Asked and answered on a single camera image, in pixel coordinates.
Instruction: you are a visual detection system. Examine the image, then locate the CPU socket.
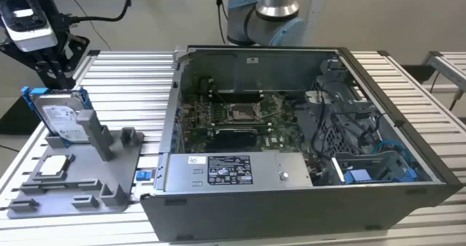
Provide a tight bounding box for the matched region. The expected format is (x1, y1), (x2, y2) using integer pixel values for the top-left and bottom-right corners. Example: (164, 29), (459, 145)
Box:
(226, 103), (263, 122)

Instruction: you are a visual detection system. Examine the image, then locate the thin black cable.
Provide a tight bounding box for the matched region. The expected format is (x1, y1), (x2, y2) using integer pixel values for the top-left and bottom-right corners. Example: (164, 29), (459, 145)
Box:
(61, 0), (111, 51)

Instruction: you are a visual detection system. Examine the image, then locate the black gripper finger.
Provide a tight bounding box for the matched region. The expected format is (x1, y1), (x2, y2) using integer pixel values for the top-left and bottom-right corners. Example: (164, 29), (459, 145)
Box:
(57, 34), (91, 89)
(0, 44), (60, 88)

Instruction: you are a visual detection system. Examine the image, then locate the thick black cable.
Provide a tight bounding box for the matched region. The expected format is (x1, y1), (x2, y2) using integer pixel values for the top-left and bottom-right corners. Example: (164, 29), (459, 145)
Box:
(67, 0), (132, 23)

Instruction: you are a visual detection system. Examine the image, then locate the black stand with base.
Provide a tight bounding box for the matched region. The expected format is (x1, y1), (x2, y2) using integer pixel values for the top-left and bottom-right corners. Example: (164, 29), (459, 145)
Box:
(0, 94), (41, 135)

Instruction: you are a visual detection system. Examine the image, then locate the open black PC case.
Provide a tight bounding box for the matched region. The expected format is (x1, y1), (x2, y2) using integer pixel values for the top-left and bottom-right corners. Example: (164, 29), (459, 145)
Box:
(139, 44), (465, 243)

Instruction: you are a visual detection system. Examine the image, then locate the white grey wrist camera box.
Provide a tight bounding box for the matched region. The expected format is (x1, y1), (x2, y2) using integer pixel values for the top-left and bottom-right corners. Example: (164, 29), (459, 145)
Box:
(0, 0), (59, 53)

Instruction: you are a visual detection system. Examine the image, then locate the grey disk bay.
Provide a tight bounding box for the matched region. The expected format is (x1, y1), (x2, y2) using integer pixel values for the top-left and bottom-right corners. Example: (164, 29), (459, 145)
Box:
(328, 149), (426, 187)

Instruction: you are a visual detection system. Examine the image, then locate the grey metal drive cage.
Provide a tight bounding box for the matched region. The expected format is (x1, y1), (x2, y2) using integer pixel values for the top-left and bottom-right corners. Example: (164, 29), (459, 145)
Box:
(294, 74), (398, 160)

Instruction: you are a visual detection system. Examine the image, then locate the black RAM slot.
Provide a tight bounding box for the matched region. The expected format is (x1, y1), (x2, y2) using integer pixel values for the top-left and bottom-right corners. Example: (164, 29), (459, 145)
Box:
(212, 91), (264, 104)
(210, 121), (272, 129)

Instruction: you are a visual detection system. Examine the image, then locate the blue carrier in bay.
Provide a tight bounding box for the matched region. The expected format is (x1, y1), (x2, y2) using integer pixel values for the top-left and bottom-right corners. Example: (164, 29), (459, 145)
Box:
(343, 169), (372, 183)

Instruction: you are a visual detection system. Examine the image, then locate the grey parts rack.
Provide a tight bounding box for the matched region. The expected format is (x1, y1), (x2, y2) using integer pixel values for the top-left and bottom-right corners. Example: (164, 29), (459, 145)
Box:
(7, 109), (147, 220)

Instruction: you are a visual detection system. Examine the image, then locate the black graphics card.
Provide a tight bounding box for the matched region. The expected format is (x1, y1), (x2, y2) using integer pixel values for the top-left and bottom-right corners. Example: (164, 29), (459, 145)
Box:
(212, 128), (260, 152)

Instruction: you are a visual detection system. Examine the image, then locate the silver power supply with label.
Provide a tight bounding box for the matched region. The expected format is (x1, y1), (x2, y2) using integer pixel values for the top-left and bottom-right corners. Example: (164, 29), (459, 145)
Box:
(159, 152), (315, 193)

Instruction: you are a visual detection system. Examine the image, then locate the black wire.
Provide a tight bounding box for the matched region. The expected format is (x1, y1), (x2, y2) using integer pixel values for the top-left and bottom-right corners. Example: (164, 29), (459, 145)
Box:
(311, 91), (332, 159)

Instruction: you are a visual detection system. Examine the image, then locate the silver CPU chip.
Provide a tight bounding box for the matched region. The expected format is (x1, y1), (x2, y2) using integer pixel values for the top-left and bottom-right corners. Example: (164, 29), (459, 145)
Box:
(37, 155), (72, 176)

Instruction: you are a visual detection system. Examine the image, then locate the hard disk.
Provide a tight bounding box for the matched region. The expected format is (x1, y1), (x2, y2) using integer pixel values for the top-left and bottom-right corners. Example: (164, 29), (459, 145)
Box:
(20, 86), (97, 149)

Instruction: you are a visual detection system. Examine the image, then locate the green motherboard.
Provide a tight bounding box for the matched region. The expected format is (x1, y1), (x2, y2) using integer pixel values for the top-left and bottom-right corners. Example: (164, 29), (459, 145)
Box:
(179, 91), (315, 153)

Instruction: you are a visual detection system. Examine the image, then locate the blue wire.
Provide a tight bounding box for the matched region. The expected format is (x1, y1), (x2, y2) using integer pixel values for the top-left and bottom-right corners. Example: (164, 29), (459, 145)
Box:
(372, 141), (414, 173)

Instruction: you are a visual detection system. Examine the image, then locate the metal slat side table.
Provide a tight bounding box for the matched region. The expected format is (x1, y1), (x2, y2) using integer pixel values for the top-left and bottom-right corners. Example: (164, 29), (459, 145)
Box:
(422, 50), (466, 92)

